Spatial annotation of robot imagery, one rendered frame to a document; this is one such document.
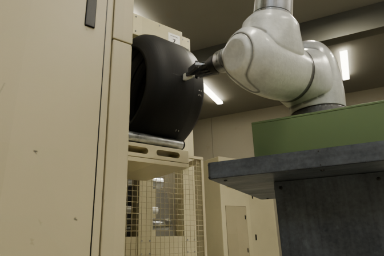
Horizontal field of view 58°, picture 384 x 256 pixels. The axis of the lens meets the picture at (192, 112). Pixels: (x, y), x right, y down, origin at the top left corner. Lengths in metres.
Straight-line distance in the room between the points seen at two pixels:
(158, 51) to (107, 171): 0.96
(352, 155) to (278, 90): 0.25
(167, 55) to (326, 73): 0.78
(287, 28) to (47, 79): 0.57
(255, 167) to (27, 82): 0.49
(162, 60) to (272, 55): 0.77
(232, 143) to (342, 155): 8.29
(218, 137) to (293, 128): 8.37
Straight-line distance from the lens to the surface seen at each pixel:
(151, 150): 1.47
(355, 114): 0.86
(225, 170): 0.82
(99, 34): 0.78
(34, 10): 0.76
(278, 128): 0.86
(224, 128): 9.20
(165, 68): 1.52
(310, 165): 0.77
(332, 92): 1.01
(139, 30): 2.16
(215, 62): 1.33
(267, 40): 0.86
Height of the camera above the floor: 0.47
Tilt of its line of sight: 21 degrees up
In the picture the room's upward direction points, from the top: 2 degrees counter-clockwise
